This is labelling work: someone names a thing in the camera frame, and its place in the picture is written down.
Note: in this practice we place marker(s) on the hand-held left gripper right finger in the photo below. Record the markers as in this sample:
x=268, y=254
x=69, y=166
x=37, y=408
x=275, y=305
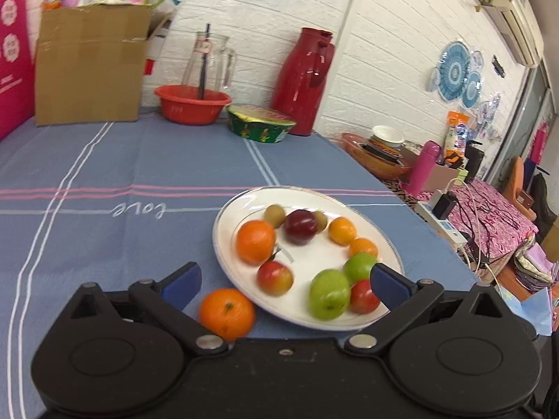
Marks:
x=391, y=286

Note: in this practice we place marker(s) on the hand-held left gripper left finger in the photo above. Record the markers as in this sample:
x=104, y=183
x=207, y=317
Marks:
x=181, y=281

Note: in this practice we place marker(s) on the small bright red apple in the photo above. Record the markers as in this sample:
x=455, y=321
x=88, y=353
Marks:
x=364, y=297

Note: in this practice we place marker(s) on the green apple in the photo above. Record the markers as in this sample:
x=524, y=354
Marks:
x=359, y=267
x=329, y=293

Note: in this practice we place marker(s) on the small orange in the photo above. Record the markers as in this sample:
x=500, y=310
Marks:
x=363, y=248
x=342, y=230

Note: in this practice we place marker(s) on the medium orange with stem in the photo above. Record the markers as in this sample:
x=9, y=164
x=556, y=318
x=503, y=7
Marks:
x=227, y=314

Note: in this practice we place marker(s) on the white plate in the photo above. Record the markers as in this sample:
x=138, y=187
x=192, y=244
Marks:
x=231, y=231

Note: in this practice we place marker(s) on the large orange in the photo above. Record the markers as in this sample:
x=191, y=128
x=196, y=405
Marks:
x=255, y=241

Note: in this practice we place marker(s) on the red yellow apple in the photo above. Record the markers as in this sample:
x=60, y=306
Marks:
x=274, y=277

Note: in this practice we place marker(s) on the brown kiwi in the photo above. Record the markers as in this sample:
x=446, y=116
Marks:
x=274, y=216
x=322, y=221

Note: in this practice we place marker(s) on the dark red apple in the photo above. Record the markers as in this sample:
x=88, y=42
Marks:
x=300, y=226

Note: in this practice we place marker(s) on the blue striped tablecloth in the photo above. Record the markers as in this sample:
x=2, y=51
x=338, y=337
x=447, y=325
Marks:
x=131, y=244

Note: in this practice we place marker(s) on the white power strip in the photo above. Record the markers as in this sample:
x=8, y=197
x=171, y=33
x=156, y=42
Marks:
x=445, y=229

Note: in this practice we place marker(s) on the beige box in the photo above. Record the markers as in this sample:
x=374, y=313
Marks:
x=443, y=179

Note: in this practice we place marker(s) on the brown wooden bowl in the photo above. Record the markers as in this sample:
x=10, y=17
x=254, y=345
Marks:
x=375, y=163

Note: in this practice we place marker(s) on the pink bottle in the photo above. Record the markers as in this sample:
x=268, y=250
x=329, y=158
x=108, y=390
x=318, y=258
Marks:
x=422, y=166

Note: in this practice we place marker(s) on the pink patterned cloth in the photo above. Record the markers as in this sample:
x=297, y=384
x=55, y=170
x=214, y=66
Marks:
x=506, y=222

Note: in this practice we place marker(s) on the light blue bag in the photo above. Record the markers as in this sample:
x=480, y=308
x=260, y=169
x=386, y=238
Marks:
x=530, y=314

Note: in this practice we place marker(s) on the stack of folded cloths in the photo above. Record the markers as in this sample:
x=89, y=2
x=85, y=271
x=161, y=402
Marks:
x=537, y=266

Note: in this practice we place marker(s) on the black kettle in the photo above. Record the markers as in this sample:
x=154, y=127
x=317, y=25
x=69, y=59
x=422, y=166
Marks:
x=474, y=161

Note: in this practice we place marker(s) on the white bowl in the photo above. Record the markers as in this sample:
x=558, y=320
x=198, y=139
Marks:
x=388, y=135

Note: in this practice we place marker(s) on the orange chair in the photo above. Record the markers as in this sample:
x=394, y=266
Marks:
x=517, y=183

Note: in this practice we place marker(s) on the orange snack packet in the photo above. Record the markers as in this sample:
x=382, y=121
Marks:
x=457, y=133

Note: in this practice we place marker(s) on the green foil-lidded bowl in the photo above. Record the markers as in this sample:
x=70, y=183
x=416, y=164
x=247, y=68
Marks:
x=257, y=128

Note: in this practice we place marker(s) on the red plastic basin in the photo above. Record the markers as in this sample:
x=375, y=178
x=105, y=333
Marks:
x=192, y=107

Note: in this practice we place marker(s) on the glass pitcher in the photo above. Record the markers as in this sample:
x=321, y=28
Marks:
x=216, y=63

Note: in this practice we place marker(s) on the black stick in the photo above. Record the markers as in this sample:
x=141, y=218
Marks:
x=204, y=61

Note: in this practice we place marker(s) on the red thermos jug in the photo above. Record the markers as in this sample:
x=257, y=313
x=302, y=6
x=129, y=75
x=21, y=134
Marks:
x=299, y=83

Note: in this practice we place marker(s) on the blue paper fan decoration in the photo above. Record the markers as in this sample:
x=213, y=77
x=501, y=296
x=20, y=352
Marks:
x=454, y=70

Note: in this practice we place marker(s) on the cardboard box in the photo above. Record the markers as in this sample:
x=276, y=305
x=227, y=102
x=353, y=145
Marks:
x=87, y=65

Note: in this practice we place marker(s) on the pink tote bag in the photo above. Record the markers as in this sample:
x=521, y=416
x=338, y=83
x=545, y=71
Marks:
x=13, y=61

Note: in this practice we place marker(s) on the white air conditioner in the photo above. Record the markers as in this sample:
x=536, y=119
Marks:
x=513, y=17

